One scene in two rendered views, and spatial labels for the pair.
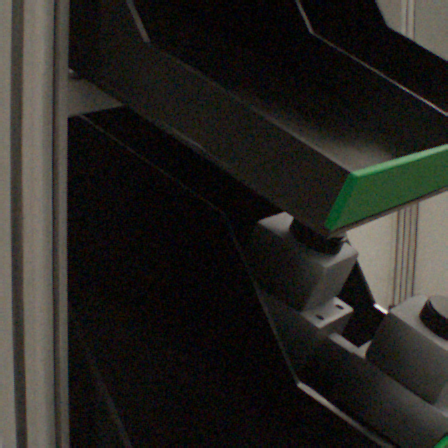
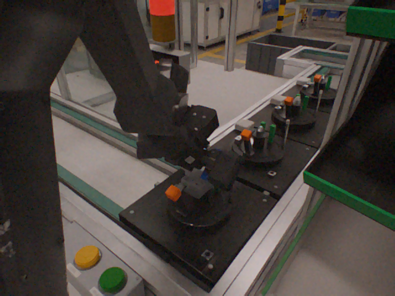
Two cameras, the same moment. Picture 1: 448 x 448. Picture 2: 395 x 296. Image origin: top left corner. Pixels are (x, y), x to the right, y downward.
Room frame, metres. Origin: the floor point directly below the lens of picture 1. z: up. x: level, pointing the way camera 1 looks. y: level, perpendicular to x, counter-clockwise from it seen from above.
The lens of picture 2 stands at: (0.33, -0.31, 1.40)
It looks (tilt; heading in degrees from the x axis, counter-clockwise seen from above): 34 degrees down; 107
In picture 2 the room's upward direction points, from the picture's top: straight up
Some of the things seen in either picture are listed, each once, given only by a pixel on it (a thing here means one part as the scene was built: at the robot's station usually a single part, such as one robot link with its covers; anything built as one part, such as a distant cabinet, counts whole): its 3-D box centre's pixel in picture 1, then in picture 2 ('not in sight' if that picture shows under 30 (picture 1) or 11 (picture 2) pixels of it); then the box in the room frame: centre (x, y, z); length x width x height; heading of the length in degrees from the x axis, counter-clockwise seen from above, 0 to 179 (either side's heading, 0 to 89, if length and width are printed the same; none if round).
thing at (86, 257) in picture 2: not in sight; (87, 257); (0.05, -0.07, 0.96); 0.04 x 0.04 x 0.02
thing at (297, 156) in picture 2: not in sight; (259, 139); (0.30, 0.34, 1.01); 0.24 x 0.24 x 0.13; 69
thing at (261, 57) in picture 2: not in sight; (289, 56); (0.35, 2.24, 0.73); 0.62 x 0.42 x 0.23; 159
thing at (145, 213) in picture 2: not in sight; (199, 209); (0.21, 0.10, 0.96); 0.24 x 0.24 x 0.02; 69
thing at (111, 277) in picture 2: not in sight; (112, 280); (0.12, -0.10, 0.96); 0.04 x 0.04 x 0.02
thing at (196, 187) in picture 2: not in sight; (202, 170); (0.21, 0.11, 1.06); 0.08 x 0.04 x 0.07; 70
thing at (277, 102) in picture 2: not in sight; (295, 107); (0.38, 0.57, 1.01); 0.24 x 0.24 x 0.13; 69
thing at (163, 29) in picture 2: not in sight; (163, 26); (0.07, 0.28, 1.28); 0.05 x 0.05 x 0.05
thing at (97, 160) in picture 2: not in sight; (121, 169); (-0.07, 0.23, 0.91); 0.84 x 0.28 x 0.10; 159
